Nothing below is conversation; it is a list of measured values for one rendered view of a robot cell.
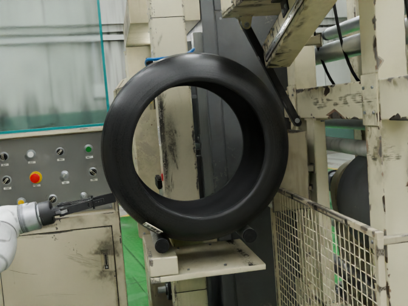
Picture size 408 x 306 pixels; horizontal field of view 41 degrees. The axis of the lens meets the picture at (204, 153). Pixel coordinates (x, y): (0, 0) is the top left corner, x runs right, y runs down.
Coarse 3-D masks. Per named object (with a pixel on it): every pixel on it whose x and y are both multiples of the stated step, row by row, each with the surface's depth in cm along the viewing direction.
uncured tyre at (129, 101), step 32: (160, 64) 166; (192, 64) 165; (224, 64) 168; (128, 96) 164; (224, 96) 196; (256, 96) 169; (128, 128) 163; (256, 128) 198; (128, 160) 163; (256, 160) 199; (128, 192) 165; (224, 192) 199; (256, 192) 171; (160, 224) 167; (192, 224) 168; (224, 224) 170
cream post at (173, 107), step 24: (168, 0) 201; (168, 24) 202; (168, 48) 202; (168, 96) 204; (168, 120) 204; (192, 120) 206; (168, 144) 205; (192, 144) 206; (168, 168) 206; (192, 168) 207; (168, 192) 206; (192, 192) 208; (192, 288) 210
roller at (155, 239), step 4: (152, 232) 184; (152, 236) 180; (156, 236) 175; (160, 236) 174; (152, 240) 180; (156, 240) 171; (160, 240) 170; (164, 240) 170; (156, 244) 170; (160, 244) 170; (164, 244) 170; (168, 244) 170; (156, 248) 170; (160, 248) 170; (164, 248) 170; (168, 248) 170; (160, 252) 170; (164, 252) 170
